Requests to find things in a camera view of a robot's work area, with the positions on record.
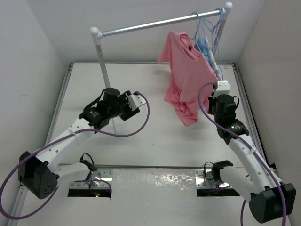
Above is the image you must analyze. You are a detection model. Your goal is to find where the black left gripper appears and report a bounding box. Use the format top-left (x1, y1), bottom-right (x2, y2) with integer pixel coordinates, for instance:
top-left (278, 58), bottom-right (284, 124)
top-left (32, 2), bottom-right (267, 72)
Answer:
top-left (107, 91), bottom-right (138, 120)

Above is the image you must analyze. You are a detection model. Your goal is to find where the pink t shirt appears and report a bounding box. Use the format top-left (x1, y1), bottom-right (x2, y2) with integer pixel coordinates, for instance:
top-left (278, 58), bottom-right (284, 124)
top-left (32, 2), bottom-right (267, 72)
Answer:
top-left (158, 31), bottom-right (218, 126)

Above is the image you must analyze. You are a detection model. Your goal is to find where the light blue wire hanger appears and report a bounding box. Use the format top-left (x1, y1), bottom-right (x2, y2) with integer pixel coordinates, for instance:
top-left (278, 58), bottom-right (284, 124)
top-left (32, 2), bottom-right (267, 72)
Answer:
top-left (180, 11), bottom-right (202, 42)

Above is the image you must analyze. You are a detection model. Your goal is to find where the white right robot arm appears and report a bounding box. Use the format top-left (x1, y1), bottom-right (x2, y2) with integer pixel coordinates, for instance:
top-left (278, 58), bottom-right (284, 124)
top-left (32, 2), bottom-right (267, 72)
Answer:
top-left (208, 94), bottom-right (296, 224)

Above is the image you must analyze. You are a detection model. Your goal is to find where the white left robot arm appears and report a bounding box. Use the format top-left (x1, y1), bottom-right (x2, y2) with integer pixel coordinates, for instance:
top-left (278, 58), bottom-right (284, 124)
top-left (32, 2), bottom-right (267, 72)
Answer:
top-left (18, 88), bottom-right (146, 199)

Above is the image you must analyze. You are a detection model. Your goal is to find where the patterned white garment on hanger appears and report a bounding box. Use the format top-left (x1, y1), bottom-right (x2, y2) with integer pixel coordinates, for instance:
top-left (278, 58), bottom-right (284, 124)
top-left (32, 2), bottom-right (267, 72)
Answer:
top-left (205, 36), bottom-right (223, 80)

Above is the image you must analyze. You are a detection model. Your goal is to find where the blue t shirt on hanger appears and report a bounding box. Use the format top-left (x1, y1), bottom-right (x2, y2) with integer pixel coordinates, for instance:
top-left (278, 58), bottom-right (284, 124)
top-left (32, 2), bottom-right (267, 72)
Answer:
top-left (194, 37), bottom-right (209, 63)

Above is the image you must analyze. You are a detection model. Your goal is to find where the blue hanger at rack end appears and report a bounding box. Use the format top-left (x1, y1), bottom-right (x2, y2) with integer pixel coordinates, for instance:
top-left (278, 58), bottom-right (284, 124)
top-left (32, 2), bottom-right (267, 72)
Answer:
top-left (212, 7), bottom-right (228, 80)

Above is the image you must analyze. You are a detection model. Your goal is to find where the white clothes rack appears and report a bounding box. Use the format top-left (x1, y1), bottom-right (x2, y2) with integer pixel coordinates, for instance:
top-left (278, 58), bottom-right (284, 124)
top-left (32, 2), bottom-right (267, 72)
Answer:
top-left (89, 1), bottom-right (233, 138)

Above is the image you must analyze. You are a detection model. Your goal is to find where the white foreground cover board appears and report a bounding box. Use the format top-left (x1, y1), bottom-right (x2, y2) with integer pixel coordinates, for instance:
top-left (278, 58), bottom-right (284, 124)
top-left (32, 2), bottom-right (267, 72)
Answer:
top-left (18, 169), bottom-right (257, 226)

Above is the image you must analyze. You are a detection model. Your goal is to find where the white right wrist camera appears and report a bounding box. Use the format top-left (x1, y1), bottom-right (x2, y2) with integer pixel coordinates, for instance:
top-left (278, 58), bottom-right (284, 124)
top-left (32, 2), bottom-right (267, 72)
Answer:
top-left (212, 80), bottom-right (230, 98)

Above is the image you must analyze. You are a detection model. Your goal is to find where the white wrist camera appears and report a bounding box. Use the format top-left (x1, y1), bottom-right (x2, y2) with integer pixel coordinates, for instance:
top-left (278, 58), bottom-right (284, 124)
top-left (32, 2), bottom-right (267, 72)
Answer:
top-left (127, 94), bottom-right (146, 111)
top-left (212, 80), bottom-right (230, 98)

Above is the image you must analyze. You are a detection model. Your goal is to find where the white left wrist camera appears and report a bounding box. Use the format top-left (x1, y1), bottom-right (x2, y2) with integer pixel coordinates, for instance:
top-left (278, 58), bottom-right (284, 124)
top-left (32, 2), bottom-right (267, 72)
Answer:
top-left (127, 94), bottom-right (146, 111)

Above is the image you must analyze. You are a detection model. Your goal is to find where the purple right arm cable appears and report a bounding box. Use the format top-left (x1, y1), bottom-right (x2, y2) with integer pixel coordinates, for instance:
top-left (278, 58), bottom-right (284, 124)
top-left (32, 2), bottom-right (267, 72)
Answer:
top-left (198, 82), bottom-right (287, 226)

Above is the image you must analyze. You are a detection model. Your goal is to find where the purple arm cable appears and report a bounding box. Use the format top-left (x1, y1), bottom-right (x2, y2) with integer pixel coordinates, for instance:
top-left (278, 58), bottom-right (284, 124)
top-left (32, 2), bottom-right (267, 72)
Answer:
top-left (198, 82), bottom-right (287, 226)
top-left (0, 91), bottom-right (151, 220)

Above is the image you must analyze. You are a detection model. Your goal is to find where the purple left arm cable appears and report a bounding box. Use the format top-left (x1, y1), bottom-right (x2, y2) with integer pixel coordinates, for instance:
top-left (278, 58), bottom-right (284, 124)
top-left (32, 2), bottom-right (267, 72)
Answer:
top-left (0, 91), bottom-right (151, 220)

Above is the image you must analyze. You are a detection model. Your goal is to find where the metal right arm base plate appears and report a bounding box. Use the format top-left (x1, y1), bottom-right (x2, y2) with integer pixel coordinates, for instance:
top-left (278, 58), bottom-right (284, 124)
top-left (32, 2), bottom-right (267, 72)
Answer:
top-left (195, 168), bottom-right (232, 189)

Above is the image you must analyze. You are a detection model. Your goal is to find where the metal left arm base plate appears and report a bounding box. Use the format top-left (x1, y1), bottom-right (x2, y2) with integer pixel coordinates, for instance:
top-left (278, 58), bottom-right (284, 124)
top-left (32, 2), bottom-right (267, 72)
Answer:
top-left (69, 169), bottom-right (113, 190)

